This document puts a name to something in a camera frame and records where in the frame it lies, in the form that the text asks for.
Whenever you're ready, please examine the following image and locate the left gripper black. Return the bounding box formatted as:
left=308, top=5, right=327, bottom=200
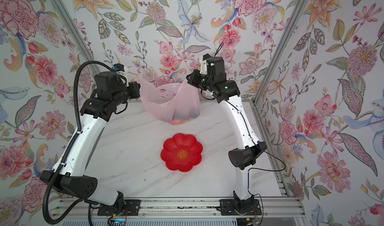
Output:
left=110, top=81, right=142, bottom=108

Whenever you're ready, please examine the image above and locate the pink plastic bag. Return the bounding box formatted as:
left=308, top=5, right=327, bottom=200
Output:
left=135, top=78, right=201, bottom=126

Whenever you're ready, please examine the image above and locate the red flower-shaped plate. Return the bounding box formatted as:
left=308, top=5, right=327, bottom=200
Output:
left=161, top=133, right=203, bottom=173

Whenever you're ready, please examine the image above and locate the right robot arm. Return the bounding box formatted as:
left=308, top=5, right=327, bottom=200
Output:
left=187, top=54, right=267, bottom=214

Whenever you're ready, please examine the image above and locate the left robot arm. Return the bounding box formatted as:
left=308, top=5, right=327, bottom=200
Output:
left=40, top=71, right=140, bottom=212

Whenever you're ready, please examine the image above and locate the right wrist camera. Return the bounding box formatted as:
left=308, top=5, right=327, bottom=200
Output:
left=200, top=54, right=211, bottom=74

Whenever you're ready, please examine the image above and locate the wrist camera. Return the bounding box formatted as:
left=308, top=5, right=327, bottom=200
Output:
left=200, top=54, right=211, bottom=74
left=112, top=63, right=128, bottom=87

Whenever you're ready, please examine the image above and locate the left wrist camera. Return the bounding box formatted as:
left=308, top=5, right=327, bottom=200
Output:
left=112, top=63, right=128, bottom=87

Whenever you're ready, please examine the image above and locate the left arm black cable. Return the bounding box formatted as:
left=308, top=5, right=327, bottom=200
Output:
left=41, top=60, right=121, bottom=225

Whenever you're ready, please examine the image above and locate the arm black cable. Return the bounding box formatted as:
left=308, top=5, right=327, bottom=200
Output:
left=199, top=42, right=287, bottom=226
left=41, top=60, right=121, bottom=225

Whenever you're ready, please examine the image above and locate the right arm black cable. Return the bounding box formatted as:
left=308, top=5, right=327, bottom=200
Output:
left=199, top=42, right=287, bottom=226

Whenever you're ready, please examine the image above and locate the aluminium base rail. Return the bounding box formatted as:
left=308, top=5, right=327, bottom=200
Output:
left=47, top=196, right=307, bottom=219

